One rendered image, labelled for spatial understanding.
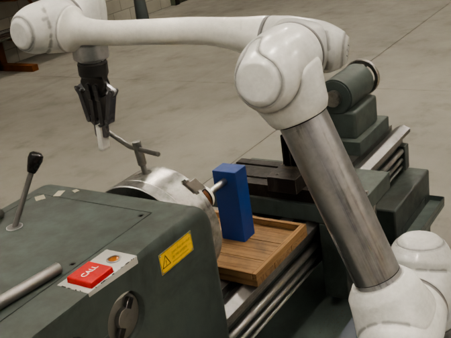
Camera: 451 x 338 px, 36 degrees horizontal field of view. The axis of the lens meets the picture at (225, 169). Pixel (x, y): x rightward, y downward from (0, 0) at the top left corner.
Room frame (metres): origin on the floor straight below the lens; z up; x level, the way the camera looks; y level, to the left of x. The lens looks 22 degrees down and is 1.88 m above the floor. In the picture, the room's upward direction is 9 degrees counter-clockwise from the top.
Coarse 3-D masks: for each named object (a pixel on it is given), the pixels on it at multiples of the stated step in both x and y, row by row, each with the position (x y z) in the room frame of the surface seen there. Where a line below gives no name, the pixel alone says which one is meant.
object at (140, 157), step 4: (136, 140) 1.63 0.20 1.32; (132, 144) 1.62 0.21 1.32; (136, 144) 1.61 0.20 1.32; (140, 144) 1.62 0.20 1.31; (136, 148) 1.61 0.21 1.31; (136, 152) 1.61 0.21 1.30; (140, 152) 1.61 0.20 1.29; (136, 156) 1.61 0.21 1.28; (140, 156) 1.61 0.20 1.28; (144, 156) 1.62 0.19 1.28; (140, 160) 1.61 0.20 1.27; (144, 160) 1.61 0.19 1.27; (140, 164) 1.61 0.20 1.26; (144, 164) 1.61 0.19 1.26; (144, 168) 1.61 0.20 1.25; (144, 172) 1.61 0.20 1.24
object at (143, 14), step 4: (136, 0) 10.33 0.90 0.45; (140, 0) 10.33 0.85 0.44; (144, 0) 10.38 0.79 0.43; (136, 4) 10.34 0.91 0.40; (140, 4) 10.32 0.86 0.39; (144, 4) 10.36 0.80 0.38; (136, 8) 10.34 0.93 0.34; (140, 8) 10.32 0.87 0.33; (144, 8) 10.34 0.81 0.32; (136, 12) 10.35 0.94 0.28; (140, 12) 10.32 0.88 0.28; (144, 12) 10.33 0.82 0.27; (136, 16) 10.36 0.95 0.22; (140, 16) 10.32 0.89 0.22; (144, 16) 10.32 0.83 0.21; (148, 16) 10.39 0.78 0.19
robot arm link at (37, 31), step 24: (48, 0) 1.60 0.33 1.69; (24, 24) 1.50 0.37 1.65; (48, 24) 1.52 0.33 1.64; (72, 24) 1.53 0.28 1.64; (96, 24) 1.52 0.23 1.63; (120, 24) 1.52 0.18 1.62; (144, 24) 1.53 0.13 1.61; (168, 24) 1.53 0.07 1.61; (192, 24) 1.54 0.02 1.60; (216, 24) 1.53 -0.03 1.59; (240, 24) 1.50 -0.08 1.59; (24, 48) 1.51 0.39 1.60; (48, 48) 1.53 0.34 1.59; (72, 48) 1.55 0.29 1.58; (240, 48) 1.49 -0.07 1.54
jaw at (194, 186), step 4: (188, 180) 1.60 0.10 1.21; (192, 180) 1.62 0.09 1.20; (196, 180) 1.63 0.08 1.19; (184, 184) 1.58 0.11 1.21; (188, 184) 1.59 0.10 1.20; (192, 184) 1.59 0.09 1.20; (196, 184) 1.61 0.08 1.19; (200, 184) 1.62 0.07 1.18; (188, 188) 1.57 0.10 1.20; (192, 188) 1.58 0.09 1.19; (196, 188) 1.58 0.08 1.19; (200, 188) 1.61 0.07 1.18; (204, 188) 1.61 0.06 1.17; (192, 192) 1.57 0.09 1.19; (196, 192) 1.57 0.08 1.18
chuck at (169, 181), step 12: (156, 168) 1.63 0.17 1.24; (144, 180) 1.57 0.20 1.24; (156, 180) 1.57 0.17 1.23; (168, 180) 1.57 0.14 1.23; (180, 180) 1.58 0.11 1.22; (168, 192) 1.53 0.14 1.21; (180, 192) 1.54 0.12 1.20; (192, 204) 1.53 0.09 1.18; (204, 204) 1.55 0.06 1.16; (216, 216) 1.55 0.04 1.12; (216, 228) 1.54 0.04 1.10; (216, 240) 1.53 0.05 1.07; (216, 252) 1.54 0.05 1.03
